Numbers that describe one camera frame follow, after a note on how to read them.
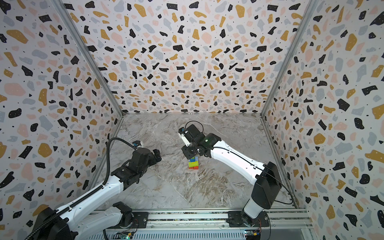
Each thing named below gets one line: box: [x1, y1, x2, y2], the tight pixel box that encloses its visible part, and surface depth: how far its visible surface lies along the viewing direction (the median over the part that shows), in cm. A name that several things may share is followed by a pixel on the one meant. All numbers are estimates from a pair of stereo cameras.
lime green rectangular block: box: [188, 160, 199, 168], surface depth 92 cm
